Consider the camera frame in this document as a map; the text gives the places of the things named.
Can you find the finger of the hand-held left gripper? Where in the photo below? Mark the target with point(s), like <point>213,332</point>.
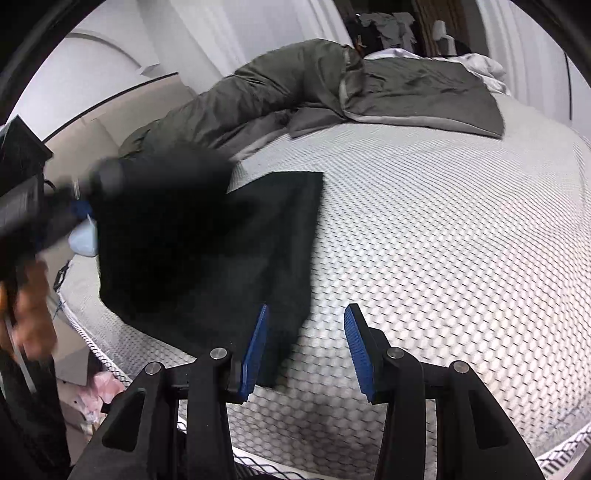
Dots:
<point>79,211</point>

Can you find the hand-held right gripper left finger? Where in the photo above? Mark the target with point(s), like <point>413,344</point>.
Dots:
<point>256,350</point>

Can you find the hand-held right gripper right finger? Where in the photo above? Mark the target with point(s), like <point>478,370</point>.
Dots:
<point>358,346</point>

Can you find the black pants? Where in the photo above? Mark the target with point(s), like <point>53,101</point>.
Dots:
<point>207,258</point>

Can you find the person's left hand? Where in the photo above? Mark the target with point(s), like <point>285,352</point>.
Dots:
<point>34,314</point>

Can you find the light blue item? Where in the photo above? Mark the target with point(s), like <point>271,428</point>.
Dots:
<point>83,242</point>

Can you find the white dotted mattress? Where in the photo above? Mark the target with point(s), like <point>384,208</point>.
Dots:
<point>438,230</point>

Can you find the cardboard box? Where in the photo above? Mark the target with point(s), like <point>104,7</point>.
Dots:
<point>71,355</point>

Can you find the pink plastic bag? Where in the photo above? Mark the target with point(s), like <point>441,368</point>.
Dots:
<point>104,387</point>

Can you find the person's dark clothing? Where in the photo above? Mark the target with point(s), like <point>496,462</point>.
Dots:
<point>27,424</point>

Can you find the grey-green duvet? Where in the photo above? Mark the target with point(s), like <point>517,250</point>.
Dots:
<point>415,92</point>

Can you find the white chair back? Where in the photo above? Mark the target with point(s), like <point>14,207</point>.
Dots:
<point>444,39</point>

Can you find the hanging grey clothes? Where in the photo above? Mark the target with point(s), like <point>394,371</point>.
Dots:
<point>388,25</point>

